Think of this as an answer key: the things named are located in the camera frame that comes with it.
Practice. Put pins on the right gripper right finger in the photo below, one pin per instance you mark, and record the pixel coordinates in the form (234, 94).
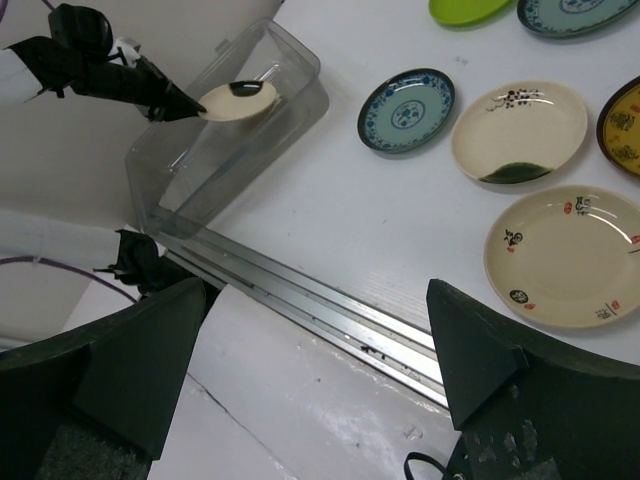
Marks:
(526, 405)

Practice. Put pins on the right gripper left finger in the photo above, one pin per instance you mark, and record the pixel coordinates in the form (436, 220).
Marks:
(97, 401)

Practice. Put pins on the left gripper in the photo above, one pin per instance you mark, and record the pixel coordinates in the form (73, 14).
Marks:
(158, 98)

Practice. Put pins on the cream plate with black patch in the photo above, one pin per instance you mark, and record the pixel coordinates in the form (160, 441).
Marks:
(237, 100)

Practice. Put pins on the cream plate with small motifs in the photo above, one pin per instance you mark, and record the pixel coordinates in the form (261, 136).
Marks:
(567, 257)

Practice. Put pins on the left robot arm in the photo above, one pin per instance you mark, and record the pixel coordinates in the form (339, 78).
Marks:
(82, 54)

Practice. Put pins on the clear plastic bin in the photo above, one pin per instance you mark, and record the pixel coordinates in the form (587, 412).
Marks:
(183, 174)

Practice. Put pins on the blue patterned plate near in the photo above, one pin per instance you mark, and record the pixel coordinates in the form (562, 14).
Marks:
(406, 111)

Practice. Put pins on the blue patterned plate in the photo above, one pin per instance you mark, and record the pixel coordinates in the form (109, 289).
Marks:
(570, 18)
(406, 111)

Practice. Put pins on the cream plate with flower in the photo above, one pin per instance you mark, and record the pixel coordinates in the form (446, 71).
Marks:
(519, 132)

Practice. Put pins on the green plate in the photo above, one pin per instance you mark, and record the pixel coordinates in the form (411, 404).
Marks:
(465, 13)

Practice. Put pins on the yellow brown patterned plate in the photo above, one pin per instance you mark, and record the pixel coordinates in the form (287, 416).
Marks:
(617, 129)

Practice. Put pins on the blue patterned plate far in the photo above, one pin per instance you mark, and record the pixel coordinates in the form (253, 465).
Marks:
(570, 18)

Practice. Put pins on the aluminium rail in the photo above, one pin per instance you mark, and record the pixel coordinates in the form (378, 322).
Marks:
(385, 342)

